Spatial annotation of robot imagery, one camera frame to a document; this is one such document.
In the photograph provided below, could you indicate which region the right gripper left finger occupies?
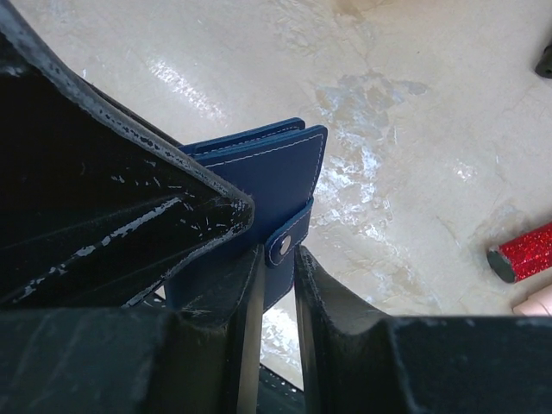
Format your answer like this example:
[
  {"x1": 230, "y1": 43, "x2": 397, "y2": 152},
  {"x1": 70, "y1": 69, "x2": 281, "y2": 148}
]
[{"x1": 1, "y1": 246, "x2": 265, "y2": 413}]

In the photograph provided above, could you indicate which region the red glitter microphone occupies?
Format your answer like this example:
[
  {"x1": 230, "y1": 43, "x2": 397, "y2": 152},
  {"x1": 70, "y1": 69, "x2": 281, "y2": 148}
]
[{"x1": 486, "y1": 223, "x2": 551, "y2": 284}]

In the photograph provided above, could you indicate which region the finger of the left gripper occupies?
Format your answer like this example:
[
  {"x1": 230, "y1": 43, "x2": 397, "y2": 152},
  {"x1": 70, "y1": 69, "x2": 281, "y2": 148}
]
[{"x1": 1, "y1": 1, "x2": 254, "y2": 309}]

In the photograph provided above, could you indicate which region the black handheld microphone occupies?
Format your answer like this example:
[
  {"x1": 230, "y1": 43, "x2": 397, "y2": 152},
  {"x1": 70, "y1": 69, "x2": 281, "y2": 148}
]
[{"x1": 535, "y1": 42, "x2": 552, "y2": 79}]

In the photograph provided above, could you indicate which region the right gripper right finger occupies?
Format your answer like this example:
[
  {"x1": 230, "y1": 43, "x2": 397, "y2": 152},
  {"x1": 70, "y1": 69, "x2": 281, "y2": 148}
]
[{"x1": 294, "y1": 247, "x2": 551, "y2": 413}]

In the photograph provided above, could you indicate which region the blue leather card holder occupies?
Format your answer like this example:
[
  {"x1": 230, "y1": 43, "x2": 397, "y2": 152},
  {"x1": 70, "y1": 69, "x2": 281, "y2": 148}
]
[{"x1": 165, "y1": 117, "x2": 328, "y2": 309}]

